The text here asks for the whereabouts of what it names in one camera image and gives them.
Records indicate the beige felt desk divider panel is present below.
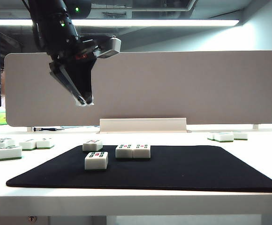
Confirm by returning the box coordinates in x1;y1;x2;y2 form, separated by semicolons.
4;50;272;128

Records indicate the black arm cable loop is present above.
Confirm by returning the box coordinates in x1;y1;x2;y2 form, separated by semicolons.
31;21;48;52

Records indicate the beige cable tray bracket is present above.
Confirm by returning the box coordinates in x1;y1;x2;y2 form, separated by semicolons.
96;118;192;134

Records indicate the black fabric mat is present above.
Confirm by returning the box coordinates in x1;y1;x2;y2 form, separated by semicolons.
6;144;272;193

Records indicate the white ceiling light strip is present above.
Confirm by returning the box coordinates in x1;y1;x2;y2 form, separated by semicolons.
0;19;241;27

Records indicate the black screwdriver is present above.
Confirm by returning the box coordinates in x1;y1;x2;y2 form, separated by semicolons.
33;127;64;132

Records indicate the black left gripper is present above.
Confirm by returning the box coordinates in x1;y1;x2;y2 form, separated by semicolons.
46;37;102;107

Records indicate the five bamboo mahjong tile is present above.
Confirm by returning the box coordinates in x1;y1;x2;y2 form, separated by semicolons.
84;151;109;171
132;144;151;159
115;144;134;159

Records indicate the beige drawer cabinet front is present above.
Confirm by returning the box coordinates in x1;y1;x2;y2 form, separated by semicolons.
0;215;50;225

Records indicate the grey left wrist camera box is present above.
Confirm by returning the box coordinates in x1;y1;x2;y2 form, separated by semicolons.
95;35;122;59

